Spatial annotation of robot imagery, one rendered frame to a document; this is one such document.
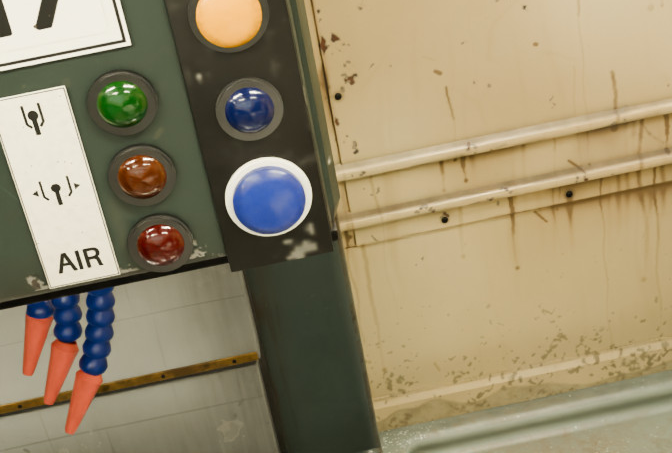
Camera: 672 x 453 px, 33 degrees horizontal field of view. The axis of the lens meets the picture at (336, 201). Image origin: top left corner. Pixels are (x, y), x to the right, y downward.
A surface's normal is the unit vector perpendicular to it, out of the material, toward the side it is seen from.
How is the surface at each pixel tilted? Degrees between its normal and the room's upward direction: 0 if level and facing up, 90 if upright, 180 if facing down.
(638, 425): 0
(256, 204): 89
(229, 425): 90
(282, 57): 90
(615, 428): 0
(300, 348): 90
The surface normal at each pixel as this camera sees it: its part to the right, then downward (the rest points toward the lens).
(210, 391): 0.12, 0.44
